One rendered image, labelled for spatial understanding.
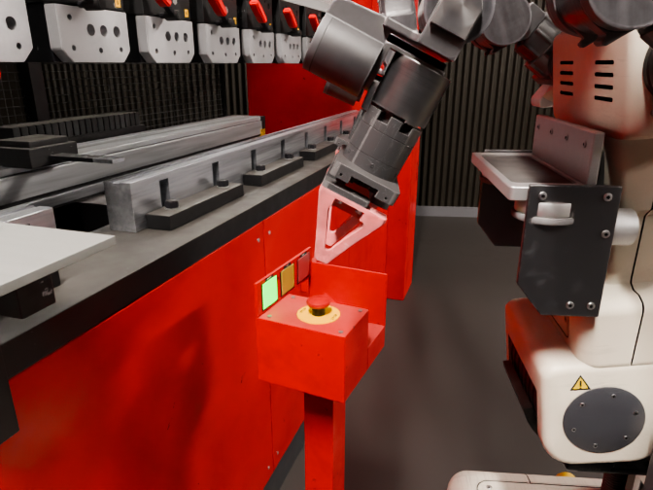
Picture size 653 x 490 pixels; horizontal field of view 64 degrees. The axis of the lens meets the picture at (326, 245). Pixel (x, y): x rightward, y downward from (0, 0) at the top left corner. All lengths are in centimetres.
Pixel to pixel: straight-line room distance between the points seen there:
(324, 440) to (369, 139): 68
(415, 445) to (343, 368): 103
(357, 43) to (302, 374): 56
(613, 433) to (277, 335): 50
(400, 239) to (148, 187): 180
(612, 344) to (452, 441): 118
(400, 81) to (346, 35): 6
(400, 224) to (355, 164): 216
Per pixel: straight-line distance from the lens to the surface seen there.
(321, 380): 87
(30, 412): 76
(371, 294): 98
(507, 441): 193
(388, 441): 184
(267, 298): 88
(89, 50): 93
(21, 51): 84
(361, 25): 49
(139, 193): 103
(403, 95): 48
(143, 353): 90
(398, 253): 269
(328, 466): 107
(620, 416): 82
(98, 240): 59
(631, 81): 65
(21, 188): 119
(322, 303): 85
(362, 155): 49
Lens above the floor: 117
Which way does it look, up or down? 19 degrees down
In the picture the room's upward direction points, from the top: straight up
